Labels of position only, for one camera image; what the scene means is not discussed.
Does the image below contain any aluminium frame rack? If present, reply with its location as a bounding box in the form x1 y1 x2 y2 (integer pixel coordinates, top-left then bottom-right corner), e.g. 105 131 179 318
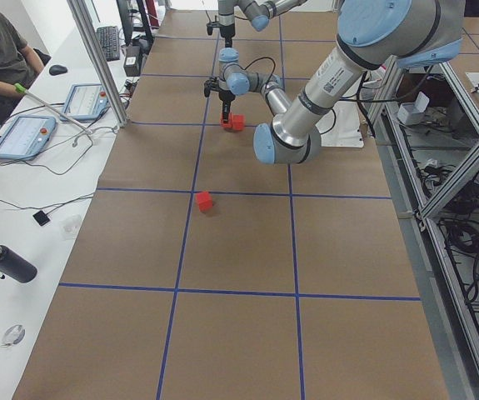
367 53 479 399

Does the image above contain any metal rod with hook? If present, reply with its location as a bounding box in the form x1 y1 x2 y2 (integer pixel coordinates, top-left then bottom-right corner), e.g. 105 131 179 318
14 83 93 147

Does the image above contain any black box with label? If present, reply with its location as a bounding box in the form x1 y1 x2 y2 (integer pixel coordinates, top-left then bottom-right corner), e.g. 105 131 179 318
123 45 142 78

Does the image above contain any blue teach pendant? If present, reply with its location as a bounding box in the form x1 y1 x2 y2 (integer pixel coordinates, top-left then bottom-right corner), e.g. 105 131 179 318
62 83 109 123
0 116 57 161

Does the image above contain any aluminium frame post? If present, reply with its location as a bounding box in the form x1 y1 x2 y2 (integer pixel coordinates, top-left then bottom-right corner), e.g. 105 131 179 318
67 0 127 128

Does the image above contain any near blue teach pendant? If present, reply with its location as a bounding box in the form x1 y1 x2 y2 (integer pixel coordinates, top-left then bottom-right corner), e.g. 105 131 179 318
0 116 57 161

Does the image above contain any clear plastic lid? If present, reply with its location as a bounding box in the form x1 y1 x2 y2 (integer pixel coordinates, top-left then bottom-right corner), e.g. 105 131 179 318
1 324 26 348

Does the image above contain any clear plastic cup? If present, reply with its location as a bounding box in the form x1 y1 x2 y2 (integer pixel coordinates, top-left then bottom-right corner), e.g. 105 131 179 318
60 214 82 240

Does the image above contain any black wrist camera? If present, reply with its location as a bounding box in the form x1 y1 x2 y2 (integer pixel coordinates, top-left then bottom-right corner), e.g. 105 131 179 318
207 19 221 36
203 77 220 98

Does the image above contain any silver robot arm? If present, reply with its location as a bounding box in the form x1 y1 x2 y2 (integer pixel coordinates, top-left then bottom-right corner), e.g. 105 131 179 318
217 1 466 164
207 0 306 48

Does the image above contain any black water bottle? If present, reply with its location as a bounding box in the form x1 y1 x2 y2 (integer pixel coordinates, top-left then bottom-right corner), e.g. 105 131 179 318
0 244 37 283

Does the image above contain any black keyboard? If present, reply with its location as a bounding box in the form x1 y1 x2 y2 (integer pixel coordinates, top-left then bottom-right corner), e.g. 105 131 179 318
96 26 120 62

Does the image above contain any black computer mouse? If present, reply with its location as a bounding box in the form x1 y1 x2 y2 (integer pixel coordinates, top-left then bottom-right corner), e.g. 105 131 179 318
48 64 68 76

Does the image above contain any small black square pad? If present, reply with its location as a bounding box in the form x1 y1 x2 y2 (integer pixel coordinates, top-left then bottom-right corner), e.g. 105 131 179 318
32 210 51 227

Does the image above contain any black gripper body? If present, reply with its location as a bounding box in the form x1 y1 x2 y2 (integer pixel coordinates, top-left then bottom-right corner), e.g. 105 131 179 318
219 89 234 109
220 23 235 38

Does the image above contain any red block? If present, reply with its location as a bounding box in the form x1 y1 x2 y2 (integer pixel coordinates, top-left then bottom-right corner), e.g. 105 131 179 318
220 113 233 130
230 114 245 132
195 192 213 213

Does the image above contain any far blue teach pendant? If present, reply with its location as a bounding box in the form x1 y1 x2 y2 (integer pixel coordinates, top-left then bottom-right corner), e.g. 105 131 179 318
62 83 109 123

